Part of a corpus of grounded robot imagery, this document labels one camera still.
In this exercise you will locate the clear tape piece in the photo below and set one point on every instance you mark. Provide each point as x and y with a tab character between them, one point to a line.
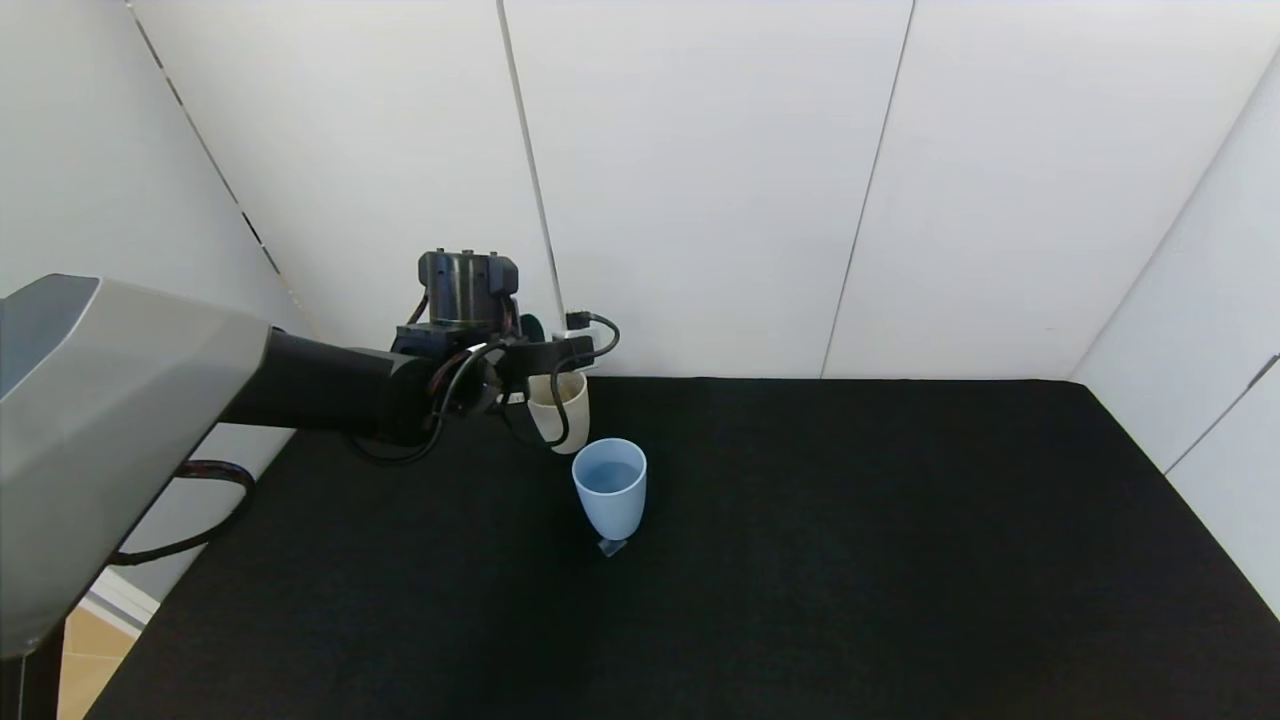
612	547

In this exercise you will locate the blue plastic cup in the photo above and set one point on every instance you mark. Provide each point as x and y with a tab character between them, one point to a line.
612	512

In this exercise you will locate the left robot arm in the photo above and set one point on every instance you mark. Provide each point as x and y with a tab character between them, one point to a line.
120	400

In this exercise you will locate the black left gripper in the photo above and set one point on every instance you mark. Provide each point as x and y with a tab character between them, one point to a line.
535	358

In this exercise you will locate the beige plastic cup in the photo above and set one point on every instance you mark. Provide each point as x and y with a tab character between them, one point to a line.
575	420

